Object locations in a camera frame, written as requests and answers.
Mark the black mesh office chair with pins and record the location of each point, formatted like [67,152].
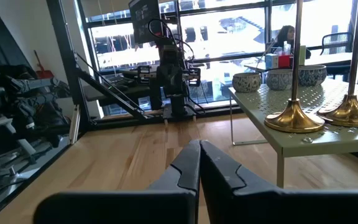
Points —
[337,42]

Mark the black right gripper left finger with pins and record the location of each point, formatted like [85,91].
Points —
[172,199]

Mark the white roller blind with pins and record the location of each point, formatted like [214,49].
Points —
[104,6]

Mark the pale metal strip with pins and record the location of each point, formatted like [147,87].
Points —
[75,124]

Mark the pale mottled ceramic candle bowl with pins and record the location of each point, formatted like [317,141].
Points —
[246,82]

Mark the clear plastic bottle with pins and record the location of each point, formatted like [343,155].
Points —
[286,48]

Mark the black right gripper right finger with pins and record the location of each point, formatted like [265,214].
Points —
[244,199]

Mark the black monitor screen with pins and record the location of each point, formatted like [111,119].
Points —
[145,18]

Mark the teal leaf patterned candle bowl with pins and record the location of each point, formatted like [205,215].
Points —
[279,80]

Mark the black box with white labels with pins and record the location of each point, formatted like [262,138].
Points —
[143,74]
[194,76]

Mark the green perforated metal shelf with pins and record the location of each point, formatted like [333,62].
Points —
[253,102]

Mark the blue floral patterned candle bowl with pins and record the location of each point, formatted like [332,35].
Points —
[312,75]

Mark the black metal frame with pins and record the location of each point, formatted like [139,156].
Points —
[64,62]

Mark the tall gold brass candlestick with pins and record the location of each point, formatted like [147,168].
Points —
[294,118]
[350,112]

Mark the seated person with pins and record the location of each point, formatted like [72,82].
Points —
[286,34]

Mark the white cylinder container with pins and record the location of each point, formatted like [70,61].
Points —
[302,55]

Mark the red dustpan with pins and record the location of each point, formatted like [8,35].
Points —
[43,74]

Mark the red box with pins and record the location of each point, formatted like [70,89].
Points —
[284,61]

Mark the blue and white box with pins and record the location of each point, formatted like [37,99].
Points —
[271,61]

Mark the black keyboard tray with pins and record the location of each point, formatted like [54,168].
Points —
[120,84]

